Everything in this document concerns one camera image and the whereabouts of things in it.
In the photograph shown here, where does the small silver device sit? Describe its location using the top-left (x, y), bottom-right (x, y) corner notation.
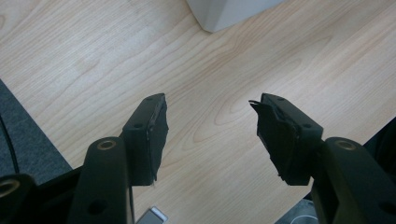
top-left (135, 205), bottom-right (169, 224)

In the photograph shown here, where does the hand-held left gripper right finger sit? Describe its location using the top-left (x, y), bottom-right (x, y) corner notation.
top-left (248, 92), bottom-right (324, 187)

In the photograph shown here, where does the white box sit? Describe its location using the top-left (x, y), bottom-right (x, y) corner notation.
top-left (186, 0), bottom-right (286, 34)

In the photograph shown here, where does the black cable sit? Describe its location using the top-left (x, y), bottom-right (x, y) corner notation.
top-left (0, 115), bottom-right (21, 175)

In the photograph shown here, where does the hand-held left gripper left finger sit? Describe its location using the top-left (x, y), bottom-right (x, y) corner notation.
top-left (119, 92), bottom-right (170, 187)

